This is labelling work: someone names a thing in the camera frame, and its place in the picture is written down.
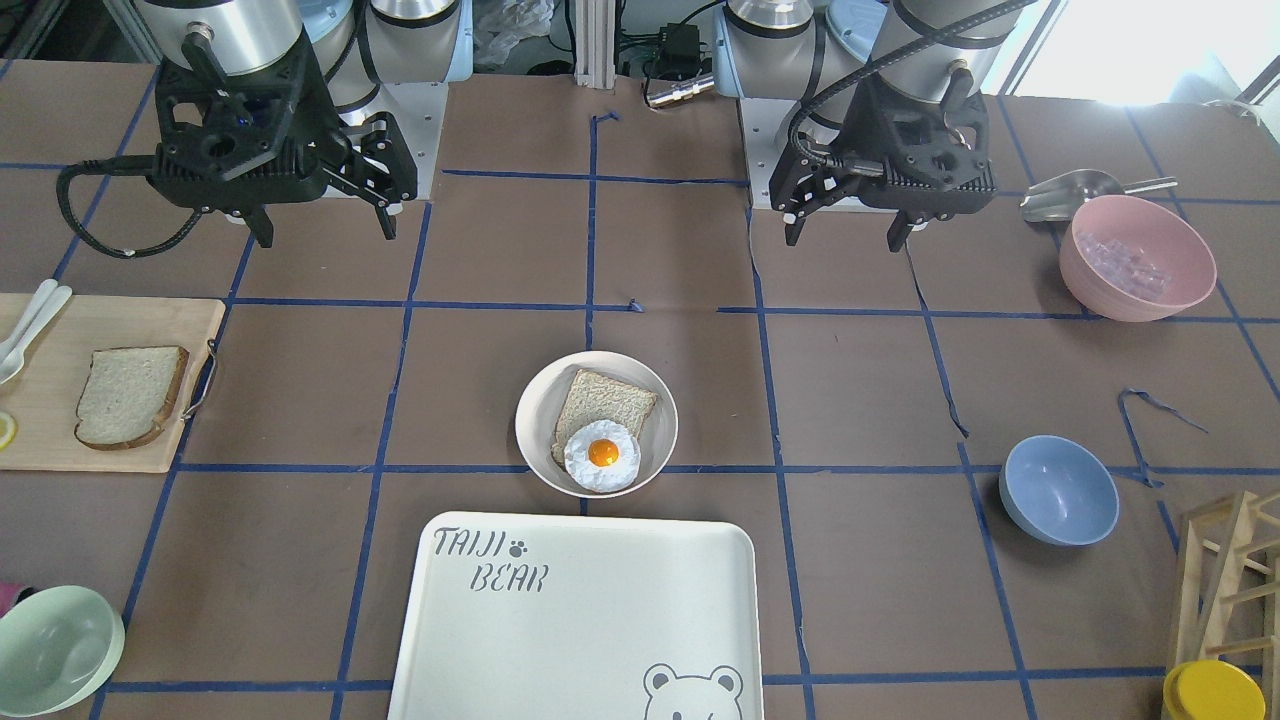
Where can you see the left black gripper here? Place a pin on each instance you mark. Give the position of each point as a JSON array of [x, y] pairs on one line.
[[856, 128]]

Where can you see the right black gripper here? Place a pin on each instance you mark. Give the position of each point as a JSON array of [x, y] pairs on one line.
[[322, 122]]

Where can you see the bread slice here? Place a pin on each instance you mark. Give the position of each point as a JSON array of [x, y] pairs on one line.
[[593, 397], [128, 395]]

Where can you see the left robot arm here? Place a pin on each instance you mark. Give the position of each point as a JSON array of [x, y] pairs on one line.
[[816, 51]]

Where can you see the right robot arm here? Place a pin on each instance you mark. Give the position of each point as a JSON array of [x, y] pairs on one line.
[[359, 45]]

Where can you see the cream round plate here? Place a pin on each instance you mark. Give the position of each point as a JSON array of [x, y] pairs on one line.
[[539, 405]]

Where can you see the bread slice on plate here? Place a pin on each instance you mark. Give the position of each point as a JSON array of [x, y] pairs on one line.
[[593, 397]]

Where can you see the metal scoop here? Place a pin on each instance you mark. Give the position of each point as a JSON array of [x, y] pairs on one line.
[[1057, 199]]

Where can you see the black power adapter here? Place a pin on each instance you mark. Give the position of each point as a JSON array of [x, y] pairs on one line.
[[679, 50]]

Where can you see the pink bowl with ice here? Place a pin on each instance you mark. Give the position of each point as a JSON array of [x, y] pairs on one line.
[[1131, 260]]

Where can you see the blue bowl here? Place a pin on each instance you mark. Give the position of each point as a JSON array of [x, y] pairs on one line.
[[1058, 492]]

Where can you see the wooden cutting board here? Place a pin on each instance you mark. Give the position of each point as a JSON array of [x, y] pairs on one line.
[[44, 396]]

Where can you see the fake fried egg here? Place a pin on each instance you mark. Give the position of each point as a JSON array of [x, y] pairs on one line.
[[603, 457]]

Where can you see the lemon slice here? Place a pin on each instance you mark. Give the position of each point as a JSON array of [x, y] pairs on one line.
[[8, 429]]

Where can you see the cream bear tray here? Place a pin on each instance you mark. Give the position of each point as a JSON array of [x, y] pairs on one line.
[[525, 616]]

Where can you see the pink cloth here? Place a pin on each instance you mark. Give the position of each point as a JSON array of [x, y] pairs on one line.
[[13, 593]]

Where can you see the light green bowl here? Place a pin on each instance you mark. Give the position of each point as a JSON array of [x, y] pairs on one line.
[[57, 648]]

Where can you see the wooden cup rack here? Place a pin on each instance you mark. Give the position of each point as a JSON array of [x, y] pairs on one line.
[[1225, 604]]

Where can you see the yellow cup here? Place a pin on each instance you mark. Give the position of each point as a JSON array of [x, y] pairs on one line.
[[1211, 689]]

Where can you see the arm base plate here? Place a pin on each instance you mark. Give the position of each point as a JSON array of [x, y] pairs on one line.
[[764, 125], [420, 110]]

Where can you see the aluminium frame post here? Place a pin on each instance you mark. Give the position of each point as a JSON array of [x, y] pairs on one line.
[[595, 25]]

